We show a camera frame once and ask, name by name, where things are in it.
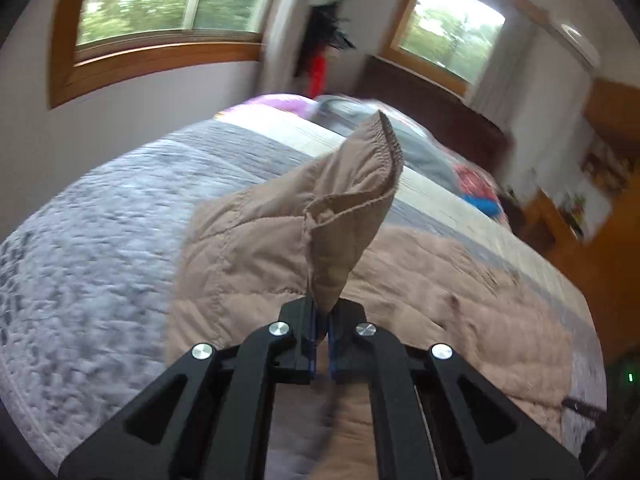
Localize white air conditioner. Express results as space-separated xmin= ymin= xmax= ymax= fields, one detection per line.
xmin=556 ymin=21 xmax=601 ymax=69

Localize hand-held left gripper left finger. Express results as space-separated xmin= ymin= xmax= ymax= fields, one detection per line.
xmin=59 ymin=300 xmax=318 ymax=480

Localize grey pillow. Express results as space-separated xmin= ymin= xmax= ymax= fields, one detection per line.
xmin=315 ymin=95 xmax=462 ymax=196

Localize blue cloth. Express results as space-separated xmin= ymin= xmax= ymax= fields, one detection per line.
xmin=461 ymin=194 xmax=504 ymax=222

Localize light striped curtain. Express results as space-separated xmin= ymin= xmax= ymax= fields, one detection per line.
xmin=471 ymin=19 xmax=547 ymax=127
xmin=259 ymin=0 xmax=323 ymax=97

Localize red patterned cloth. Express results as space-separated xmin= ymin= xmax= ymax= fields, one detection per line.
xmin=452 ymin=164 xmax=501 ymax=203

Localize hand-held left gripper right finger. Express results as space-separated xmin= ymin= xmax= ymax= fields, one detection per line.
xmin=328 ymin=301 xmax=585 ymax=480

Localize purple cloth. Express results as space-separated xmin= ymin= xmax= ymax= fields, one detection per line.
xmin=215 ymin=94 xmax=319 ymax=121

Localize wooden wardrobe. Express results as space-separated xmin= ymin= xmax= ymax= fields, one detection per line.
xmin=545 ymin=77 xmax=640 ymax=358

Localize small wooden framed window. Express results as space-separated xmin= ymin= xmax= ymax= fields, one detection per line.
xmin=380 ymin=0 xmax=508 ymax=100

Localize grey patterned bedspread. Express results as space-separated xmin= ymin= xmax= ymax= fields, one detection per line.
xmin=0 ymin=105 xmax=608 ymax=480

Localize tan quilted jacket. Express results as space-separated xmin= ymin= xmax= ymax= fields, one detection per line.
xmin=162 ymin=110 xmax=576 ymax=480

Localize hanging dark and red clothes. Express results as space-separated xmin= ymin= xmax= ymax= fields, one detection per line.
xmin=295 ymin=0 xmax=362 ymax=98

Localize wooden bedside desk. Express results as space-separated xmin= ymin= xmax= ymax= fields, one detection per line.
xmin=519 ymin=187 xmax=585 ymax=257

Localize dark wooden headboard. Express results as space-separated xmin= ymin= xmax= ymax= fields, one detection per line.
xmin=357 ymin=55 xmax=516 ymax=177

